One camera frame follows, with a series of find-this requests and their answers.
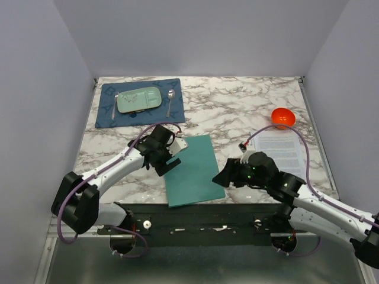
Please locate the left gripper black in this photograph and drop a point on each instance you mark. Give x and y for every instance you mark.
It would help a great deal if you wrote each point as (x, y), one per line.
(162, 170)

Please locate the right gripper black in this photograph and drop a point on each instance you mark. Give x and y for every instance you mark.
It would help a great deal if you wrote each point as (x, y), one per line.
(231, 173)

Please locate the teal file folder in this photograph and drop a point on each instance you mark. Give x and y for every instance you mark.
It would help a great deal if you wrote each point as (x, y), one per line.
(191, 181)

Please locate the printed paper sheet top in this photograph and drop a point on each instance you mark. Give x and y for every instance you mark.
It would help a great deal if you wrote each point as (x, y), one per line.
(284, 147)

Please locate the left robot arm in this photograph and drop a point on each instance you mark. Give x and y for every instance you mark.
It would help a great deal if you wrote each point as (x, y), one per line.
(77, 202)

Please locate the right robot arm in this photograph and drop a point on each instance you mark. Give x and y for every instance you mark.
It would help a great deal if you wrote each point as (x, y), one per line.
(305, 208)

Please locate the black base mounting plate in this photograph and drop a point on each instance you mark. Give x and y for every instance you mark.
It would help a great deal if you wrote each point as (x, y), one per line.
(208, 224)

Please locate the blue placemat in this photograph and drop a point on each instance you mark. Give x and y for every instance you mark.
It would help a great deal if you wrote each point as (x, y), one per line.
(146, 117)

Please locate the green divided plate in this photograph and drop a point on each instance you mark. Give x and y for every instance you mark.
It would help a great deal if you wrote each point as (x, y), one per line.
(139, 100)

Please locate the silver spoon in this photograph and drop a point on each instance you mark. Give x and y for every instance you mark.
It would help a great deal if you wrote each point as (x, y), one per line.
(171, 96)

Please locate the orange bowl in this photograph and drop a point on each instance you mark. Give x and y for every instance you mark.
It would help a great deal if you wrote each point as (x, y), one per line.
(283, 116)

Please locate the silver fork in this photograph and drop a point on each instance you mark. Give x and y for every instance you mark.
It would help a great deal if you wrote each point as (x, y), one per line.
(114, 105)

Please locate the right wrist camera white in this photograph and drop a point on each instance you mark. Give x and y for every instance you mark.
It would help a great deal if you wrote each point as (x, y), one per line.
(246, 150)

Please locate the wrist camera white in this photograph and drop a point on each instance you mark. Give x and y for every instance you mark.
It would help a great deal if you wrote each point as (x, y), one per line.
(246, 150)
(178, 145)

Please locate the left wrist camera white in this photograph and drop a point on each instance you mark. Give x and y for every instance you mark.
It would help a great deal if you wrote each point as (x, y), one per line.
(178, 145)

